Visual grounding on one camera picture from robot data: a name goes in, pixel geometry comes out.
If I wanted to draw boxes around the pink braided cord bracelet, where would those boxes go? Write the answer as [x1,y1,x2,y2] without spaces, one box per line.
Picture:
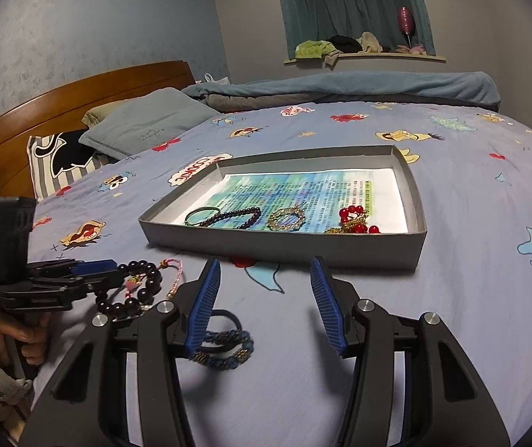
[121,258,185,301]

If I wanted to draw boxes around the blue braided bracelet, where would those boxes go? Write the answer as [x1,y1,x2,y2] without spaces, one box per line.
[189,330,254,365]

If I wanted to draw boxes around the gold crystal bracelet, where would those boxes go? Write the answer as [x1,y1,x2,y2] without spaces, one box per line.
[267,207,306,232]

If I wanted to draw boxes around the gray cardboard tray box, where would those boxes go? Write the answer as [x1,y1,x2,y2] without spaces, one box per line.
[138,144,427,272]

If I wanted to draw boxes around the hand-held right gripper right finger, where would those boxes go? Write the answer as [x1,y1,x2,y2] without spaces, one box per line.
[309,257,511,447]

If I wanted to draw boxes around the pink balloon on stick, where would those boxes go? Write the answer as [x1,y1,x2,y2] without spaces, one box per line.
[396,6,413,47]

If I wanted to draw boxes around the teal curtain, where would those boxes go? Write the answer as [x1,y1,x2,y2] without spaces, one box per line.
[270,0,437,59]

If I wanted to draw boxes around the green cloth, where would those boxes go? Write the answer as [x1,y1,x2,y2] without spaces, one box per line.
[295,39,336,60]

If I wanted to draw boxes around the cartoon printed bed sheet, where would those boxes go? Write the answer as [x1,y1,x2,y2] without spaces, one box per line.
[15,100,532,447]

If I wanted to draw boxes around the dark blue bead bracelets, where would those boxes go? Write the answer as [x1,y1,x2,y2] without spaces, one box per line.
[203,308,243,337]

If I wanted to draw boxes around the red bead gold bracelet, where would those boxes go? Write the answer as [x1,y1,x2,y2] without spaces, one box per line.
[324,205,381,236]

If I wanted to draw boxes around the window sill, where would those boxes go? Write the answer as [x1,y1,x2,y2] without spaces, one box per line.
[284,52,446,66]

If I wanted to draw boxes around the blue blanket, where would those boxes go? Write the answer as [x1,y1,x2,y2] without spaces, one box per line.
[180,71,502,112]

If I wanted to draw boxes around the black cloth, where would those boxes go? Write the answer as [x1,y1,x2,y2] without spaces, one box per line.
[329,34,364,54]

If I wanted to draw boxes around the printed paper sheet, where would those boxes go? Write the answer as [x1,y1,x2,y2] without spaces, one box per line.
[152,166,409,234]

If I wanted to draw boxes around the large dark bead bracelet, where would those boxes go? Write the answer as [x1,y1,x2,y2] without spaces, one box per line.
[96,261,164,322]

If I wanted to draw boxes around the person's left hand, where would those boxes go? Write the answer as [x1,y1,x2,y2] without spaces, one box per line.
[0,310,51,366]

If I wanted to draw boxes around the striped black white pillow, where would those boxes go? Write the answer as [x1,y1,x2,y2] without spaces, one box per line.
[28,131,118,201]

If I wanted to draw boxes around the blue-gray pillow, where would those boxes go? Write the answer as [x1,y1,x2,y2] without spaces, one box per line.
[79,88,222,159]

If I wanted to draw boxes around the gray blanket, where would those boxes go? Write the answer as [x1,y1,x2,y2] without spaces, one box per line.
[201,92,323,112]

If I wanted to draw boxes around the beige cloth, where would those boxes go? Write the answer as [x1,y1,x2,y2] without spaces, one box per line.
[357,32,384,54]

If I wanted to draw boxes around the wooden headboard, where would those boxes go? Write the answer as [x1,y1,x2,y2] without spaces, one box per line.
[0,60,197,208]

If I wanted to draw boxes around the small dark bead bracelet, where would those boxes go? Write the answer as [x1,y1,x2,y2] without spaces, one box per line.
[199,207,262,230]

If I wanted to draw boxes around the beige pillow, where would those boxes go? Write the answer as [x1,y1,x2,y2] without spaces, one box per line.
[82,99,136,129]

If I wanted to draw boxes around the thin green bangle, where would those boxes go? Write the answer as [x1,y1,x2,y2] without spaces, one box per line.
[185,206,222,226]

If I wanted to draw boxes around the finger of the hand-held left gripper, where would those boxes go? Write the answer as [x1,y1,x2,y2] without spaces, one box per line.
[28,271,126,299]
[26,259,120,280]

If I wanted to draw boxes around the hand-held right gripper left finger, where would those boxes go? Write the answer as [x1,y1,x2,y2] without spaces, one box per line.
[19,257,222,447]

